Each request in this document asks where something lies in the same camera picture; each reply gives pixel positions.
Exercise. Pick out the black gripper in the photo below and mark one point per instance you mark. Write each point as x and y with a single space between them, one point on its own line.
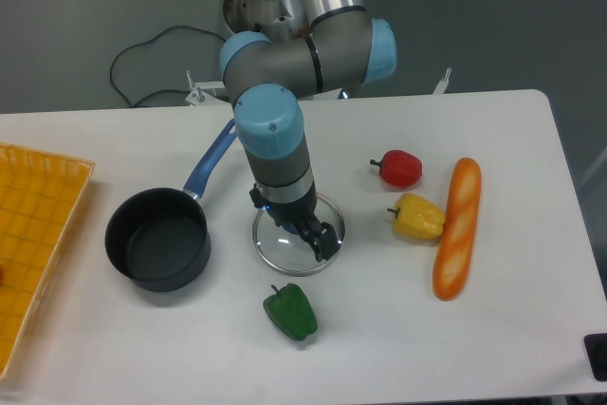
299 217

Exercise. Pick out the long orange bread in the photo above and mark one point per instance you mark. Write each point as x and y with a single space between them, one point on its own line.
452 263

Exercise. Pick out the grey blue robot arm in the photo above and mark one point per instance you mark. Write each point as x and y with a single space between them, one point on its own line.
265 81

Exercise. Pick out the glass lid blue knob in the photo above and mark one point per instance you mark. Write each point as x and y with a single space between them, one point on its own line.
285 252

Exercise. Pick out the green bell pepper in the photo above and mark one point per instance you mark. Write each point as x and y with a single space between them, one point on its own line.
291 312

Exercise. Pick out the yellow bell pepper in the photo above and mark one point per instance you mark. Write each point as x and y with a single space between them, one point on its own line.
417 217

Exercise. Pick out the red bell pepper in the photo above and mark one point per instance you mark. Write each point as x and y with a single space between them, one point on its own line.
399 168

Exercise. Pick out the yellow plastic basket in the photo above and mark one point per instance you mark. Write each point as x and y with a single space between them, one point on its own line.
40 192

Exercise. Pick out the black object table corner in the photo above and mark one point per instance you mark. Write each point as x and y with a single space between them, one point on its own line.
595 346

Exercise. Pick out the black pot blue handle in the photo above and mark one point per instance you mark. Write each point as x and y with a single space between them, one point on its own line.
159 238

